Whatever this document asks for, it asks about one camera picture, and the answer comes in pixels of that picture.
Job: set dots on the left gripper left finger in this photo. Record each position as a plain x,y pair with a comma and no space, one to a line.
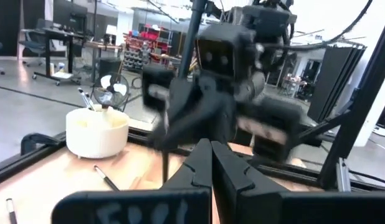
192,177

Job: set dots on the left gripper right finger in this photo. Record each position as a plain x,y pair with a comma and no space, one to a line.
242,202

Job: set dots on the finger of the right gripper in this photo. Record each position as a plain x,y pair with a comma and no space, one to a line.
178,105
214,118

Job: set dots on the stubby dark-headed makeup brush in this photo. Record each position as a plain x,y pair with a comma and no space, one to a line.
107,104

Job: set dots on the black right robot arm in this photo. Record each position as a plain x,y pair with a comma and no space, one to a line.
267,21

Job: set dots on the black floor fan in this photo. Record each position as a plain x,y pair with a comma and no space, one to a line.
113,90

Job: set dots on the red storage rack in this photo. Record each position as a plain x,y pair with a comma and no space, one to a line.
149,35

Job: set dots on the black folding room divider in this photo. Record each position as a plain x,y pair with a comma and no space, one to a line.
332,81

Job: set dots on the cream round brush holder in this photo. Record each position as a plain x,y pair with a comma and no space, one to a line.
96,137

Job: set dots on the wooden top desk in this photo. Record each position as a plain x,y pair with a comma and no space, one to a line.
102,46

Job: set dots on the black standing desk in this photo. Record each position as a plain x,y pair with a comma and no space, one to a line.
47,53

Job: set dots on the black corner clamp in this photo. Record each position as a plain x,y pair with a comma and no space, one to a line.
36,140

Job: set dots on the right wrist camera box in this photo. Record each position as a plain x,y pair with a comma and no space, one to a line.
223,49

